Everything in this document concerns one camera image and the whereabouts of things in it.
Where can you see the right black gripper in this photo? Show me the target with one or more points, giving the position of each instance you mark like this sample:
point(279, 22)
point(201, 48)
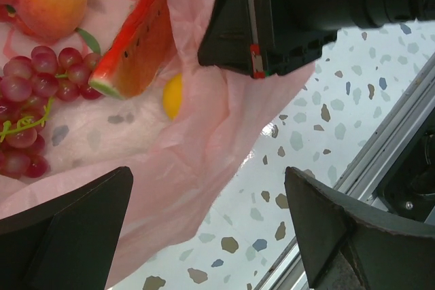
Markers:
point(261, 38)

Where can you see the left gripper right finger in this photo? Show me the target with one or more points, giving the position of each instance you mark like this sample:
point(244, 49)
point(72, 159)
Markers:
point(347, 244)

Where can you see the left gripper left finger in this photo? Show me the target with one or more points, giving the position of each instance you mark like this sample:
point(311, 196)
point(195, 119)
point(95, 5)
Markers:
point(67, 242)

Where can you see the pink plastic bag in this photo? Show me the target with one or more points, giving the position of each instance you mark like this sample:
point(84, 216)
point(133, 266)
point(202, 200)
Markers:
point(179, 166)

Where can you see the orange fruit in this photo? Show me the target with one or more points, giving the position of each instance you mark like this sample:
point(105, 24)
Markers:
point(172, 96)

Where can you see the watermelon slice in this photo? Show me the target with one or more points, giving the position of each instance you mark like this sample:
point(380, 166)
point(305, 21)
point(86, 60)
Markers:
point(140, 48)

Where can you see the red grape bunch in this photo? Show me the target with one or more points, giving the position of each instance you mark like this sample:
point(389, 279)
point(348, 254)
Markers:
point(30, 85)

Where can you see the aluminium mounting rail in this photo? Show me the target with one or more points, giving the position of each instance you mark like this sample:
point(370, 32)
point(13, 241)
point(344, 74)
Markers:
point(360, 180)

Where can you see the right black base bracket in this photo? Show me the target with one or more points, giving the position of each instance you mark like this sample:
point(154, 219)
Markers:
point(407, 189)

